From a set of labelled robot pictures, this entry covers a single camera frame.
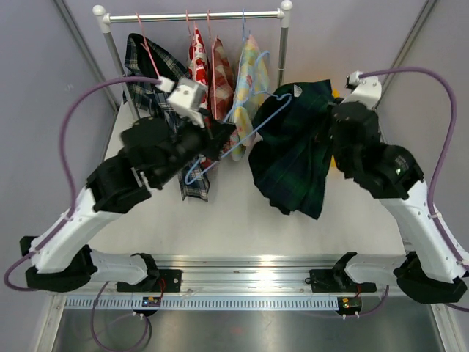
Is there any red white floral skirt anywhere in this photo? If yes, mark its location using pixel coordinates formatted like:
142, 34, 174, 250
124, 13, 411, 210
188, 25, 209, 86

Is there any purple cable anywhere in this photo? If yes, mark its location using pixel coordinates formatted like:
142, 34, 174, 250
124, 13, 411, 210
358, 66, 469, 268
3, 76, 162, 293

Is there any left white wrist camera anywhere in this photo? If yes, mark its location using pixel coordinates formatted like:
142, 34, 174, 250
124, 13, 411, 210
156, 76, 207, 128

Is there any navy plaid skirt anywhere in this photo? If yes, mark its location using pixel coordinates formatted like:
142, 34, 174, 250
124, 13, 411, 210
125, 33, 210, 202

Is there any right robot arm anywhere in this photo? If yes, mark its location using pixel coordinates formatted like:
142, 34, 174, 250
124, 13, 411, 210
330, 102, 468, 304

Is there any aluminium mounting rail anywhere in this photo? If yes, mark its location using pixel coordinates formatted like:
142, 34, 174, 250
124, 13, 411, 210
49, 253, 448, 296

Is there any light blue hanger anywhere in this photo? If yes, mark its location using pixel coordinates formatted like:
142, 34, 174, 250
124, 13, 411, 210
224, 9, 269, 123

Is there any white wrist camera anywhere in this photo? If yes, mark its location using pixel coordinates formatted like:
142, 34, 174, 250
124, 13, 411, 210
156, 76, 207, 128
343, 71, 383, 110

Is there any white metal clothes rack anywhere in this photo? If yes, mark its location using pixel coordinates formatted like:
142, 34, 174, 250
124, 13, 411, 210
92, 0, 295, 122

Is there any dark green plaid skirt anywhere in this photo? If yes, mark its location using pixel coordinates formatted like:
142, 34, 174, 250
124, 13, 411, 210
248, 79, 334, 219

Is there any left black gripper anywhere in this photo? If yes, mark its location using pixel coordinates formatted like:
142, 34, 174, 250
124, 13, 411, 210
152, 106, 237, 187

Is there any yellow plastic bin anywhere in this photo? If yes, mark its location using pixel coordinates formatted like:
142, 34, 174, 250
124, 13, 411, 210
330, 88, 344, 169

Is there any slotted white cable duct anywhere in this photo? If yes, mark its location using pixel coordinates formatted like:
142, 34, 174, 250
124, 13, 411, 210
65, 295, 339, 311

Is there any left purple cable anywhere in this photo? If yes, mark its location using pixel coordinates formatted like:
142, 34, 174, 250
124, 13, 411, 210
3, 76, 162, 293

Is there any red beige checked skirt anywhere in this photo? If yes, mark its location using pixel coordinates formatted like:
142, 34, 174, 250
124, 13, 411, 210
209, 37, 235, 121

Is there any pastel floral skirt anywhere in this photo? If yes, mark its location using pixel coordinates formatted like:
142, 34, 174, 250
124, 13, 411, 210
227, 34, 270, 161

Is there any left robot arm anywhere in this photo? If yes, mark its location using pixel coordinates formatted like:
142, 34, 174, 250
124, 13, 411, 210
20, 117, 235, 293

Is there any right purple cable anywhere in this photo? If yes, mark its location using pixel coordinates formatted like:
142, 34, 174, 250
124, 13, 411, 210
358, 66, 469, 268

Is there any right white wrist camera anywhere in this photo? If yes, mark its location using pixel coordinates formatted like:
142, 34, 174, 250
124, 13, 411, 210
343, 71, 383, 110

